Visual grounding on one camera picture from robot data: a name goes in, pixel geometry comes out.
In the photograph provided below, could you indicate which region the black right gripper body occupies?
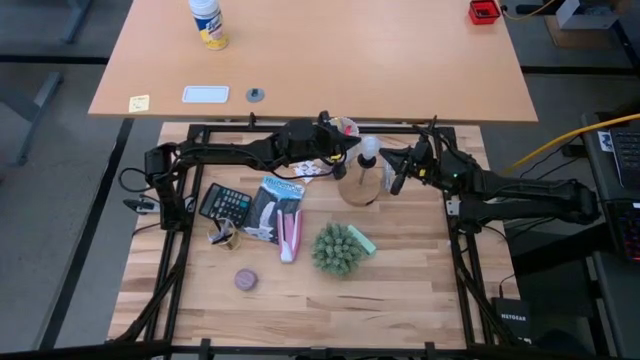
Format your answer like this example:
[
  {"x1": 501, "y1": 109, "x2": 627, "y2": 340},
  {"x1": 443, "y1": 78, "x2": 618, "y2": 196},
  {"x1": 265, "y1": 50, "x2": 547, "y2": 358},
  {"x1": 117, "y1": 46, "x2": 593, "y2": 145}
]
[{"x1": 412, "y1": 134, "x2": 446, "y2": 184}]

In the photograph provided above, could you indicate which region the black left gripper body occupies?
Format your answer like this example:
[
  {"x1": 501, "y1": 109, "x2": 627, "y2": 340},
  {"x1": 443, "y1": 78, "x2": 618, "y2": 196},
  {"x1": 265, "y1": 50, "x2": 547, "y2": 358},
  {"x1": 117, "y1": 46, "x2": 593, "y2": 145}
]
[{"x1": 317, "y1": 112, "x2": 361, "y2": 166}]

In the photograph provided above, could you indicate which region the white lightbulb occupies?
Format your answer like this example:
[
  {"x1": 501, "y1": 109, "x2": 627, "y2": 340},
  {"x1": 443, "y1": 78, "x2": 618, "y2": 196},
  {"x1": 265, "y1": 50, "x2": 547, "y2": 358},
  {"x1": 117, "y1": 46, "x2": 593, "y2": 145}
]
[{"x1": 359, "y1": 135, "x2": 382, "y2": 159}]

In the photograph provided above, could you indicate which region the wooden lamp with black socket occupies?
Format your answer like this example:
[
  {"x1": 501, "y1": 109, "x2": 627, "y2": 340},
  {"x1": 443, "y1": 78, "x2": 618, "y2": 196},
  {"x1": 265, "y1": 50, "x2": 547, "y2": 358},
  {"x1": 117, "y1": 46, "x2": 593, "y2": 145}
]
[{"x1": 337, "y1": 154, "x2": 385, "y2": 208}]

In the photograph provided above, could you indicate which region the white cup with pens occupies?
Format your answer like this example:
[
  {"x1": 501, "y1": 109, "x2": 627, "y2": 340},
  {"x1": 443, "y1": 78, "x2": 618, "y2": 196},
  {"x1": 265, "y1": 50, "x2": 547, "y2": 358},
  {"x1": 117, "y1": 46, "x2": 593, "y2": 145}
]
[{"x1": 329, "y1": 116, "x2": 361, "y2": 151}]

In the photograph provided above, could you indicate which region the white sticker sheet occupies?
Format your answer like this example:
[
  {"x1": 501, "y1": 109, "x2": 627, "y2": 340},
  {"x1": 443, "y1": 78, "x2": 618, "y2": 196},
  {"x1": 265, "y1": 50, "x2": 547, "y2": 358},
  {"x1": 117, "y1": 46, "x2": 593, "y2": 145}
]
[{"x1": 292, "y1": 160, "x2": 326, "y2": 184}]

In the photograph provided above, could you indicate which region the mint green stapler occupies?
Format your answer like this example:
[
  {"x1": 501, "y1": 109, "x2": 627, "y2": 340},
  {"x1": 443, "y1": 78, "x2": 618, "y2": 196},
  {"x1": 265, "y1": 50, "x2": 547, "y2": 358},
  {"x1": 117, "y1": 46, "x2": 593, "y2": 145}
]
[{"x1": 347, "y1": 223, "x2": 377, "y2": 257}]

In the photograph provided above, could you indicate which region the blue black booklet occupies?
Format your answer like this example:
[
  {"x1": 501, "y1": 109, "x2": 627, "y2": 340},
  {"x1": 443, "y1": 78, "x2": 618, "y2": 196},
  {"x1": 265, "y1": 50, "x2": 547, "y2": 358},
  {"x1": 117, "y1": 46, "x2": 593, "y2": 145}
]
[{"x1": 241, "y1": 174, "x2": 307, "y2": 246}]

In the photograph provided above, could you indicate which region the green plant in grey pot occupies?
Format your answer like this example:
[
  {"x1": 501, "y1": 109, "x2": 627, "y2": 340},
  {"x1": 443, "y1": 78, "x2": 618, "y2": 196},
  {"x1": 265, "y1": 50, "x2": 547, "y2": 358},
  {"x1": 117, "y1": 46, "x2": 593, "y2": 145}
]
[{"x1": 310, "y1": 222, "x2": 365, "y2": 278}]

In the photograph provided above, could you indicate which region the pink white handheld device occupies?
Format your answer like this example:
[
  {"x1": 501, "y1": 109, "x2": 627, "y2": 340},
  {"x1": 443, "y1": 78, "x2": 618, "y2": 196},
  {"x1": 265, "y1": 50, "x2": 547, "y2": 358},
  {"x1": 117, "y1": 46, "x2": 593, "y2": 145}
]
[{"x1": 276, "y1": 207, "x2": 304, "y2": 265}]

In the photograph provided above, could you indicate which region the beige table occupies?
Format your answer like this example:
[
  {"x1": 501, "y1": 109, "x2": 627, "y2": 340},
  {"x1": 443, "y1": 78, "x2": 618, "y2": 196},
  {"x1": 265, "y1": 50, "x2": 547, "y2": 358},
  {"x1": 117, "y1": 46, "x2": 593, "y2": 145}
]
[{"x1": 87, "y1": 0, "x2": 539, "y2": 124}]

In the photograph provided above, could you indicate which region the black calculator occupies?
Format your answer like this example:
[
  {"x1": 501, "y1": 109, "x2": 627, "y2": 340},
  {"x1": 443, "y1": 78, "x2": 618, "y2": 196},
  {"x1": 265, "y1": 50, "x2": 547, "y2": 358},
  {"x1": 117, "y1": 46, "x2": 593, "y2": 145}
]
[{"x1": 198, "y1": 182, "x2": 253, "y2": 229}]

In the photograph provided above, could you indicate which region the white card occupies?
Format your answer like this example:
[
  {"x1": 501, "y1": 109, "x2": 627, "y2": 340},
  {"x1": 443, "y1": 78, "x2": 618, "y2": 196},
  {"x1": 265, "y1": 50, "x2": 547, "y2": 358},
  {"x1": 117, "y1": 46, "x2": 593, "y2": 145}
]
[{"x1": 181, "y1": 85, "x2": 231, "y2": 105}]

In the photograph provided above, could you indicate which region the purple patterned jar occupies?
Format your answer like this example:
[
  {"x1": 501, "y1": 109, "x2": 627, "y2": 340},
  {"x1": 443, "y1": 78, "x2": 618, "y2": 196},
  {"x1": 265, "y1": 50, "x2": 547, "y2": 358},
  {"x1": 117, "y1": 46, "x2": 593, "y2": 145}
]
[{"x1": 234, "y1": 268, "x2": 259, "y2": 292}]

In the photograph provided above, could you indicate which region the red box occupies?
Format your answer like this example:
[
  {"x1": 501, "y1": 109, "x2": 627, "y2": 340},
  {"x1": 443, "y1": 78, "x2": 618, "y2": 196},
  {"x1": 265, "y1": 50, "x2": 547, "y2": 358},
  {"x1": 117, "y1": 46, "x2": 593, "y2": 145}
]
[{"x1": 467, "y1": 0, "x2": 502, "y2": 26}]

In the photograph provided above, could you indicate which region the Lysol wipes canister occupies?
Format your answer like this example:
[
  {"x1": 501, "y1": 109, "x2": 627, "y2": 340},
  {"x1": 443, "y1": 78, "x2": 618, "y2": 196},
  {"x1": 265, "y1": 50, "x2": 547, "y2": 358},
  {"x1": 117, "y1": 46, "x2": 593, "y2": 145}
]
[{"x1": 188, "y1": 0, "x2": 230, "y2": 51}]

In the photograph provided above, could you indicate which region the black Netgear router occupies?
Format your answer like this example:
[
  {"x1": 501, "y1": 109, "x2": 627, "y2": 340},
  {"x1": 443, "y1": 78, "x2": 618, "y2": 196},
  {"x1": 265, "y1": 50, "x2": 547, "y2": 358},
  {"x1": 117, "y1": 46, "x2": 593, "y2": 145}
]
[{"x1": 491, "y1": 297, "x2": 532, "y2": 344}]

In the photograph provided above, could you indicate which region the brown cardboard sheet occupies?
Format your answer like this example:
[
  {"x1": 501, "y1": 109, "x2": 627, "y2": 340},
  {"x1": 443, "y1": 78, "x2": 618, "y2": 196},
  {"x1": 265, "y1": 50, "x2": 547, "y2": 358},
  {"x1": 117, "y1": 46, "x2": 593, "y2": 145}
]
[{"x1": 543, "y1": 14, "x2": 632, "y2": 50}]

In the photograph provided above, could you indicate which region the grey white box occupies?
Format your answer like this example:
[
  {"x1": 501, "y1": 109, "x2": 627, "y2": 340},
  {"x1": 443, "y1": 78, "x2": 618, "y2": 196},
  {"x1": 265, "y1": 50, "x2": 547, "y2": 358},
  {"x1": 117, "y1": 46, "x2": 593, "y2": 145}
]
[{"x1": 555, "y1": 0, "x2": 621, "y2": 30}]

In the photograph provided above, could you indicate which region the grey table leg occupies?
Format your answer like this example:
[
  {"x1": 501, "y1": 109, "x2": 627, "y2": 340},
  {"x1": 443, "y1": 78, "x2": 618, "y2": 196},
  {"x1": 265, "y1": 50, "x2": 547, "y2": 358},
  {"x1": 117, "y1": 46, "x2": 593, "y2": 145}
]
[
  {"x1": 58, "y1": 0, "x2": 95, "y2": 45},
  {"x1": 0, "y1": 71, "x2": 65, "y2": 167}
]

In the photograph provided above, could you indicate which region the black metal frame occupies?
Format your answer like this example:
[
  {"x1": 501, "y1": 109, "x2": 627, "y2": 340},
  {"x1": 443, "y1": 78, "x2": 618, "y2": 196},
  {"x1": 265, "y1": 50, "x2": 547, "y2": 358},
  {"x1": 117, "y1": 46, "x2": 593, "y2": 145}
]
[{"x1": 107, "y1": 122, "x2": 501, "y2": 360}]

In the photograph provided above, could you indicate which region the gold wire pen cup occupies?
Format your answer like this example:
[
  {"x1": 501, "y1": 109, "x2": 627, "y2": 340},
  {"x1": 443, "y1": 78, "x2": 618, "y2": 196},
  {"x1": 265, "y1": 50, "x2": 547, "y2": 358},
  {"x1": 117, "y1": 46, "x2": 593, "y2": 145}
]
[{"x1": 207, "y1": 218, "x2": 242, "y2": 251}]

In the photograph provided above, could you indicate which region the yellow cable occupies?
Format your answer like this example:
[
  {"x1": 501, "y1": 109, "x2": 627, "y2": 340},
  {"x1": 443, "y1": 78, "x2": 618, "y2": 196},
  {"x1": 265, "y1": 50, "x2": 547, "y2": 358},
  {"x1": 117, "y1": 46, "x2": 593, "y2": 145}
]
[
  {"x1": 499, "y1": 0, "x2": 557, "y2": 22},
  {"x1": 502, "y1": 113, "x2": 640, "y2": 174}
]

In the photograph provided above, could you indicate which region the grey cable clamp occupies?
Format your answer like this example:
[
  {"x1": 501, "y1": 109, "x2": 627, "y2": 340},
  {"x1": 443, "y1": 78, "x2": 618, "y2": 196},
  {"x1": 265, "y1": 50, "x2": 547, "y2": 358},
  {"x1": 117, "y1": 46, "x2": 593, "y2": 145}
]
[{"x1": 122, "y1": 197, "x2": 162, "y2": 215}]

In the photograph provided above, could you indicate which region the black cable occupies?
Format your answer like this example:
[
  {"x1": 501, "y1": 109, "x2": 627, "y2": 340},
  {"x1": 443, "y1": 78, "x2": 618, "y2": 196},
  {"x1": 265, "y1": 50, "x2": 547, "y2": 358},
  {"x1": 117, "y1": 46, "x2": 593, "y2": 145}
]
[{"x1": 118, "y1": 166, "x2": 154, "y2": 194}]

